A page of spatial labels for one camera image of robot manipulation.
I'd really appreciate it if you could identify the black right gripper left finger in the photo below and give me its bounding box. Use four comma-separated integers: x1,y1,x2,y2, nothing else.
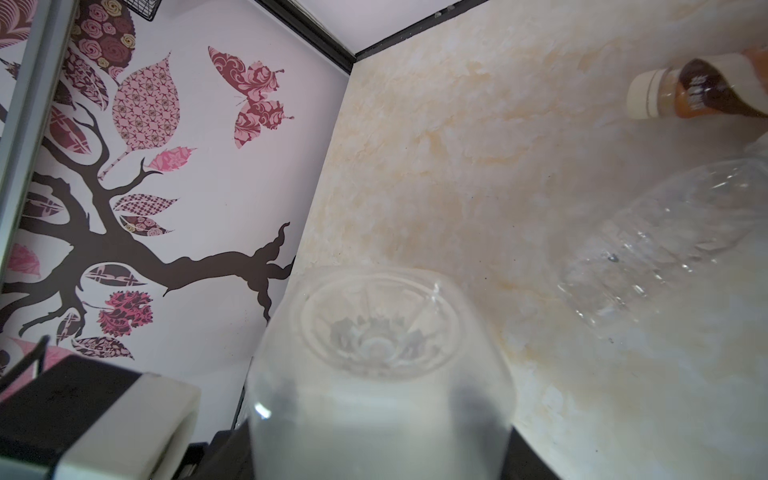
191,421,255,480

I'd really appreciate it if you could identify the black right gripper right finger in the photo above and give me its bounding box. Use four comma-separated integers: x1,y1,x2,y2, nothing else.
506,429,559,480

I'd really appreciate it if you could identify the tall clear bottle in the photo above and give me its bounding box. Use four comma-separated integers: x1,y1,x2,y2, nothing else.
246,267,516,479

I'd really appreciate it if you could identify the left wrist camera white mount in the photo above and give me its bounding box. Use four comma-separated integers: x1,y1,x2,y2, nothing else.
1,356,201,479

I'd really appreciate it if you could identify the aluminium rail left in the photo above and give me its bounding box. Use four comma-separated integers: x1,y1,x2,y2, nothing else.
1,1,78,268

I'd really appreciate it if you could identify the black wire basket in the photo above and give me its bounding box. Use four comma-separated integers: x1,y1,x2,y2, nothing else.
123,0,162,21

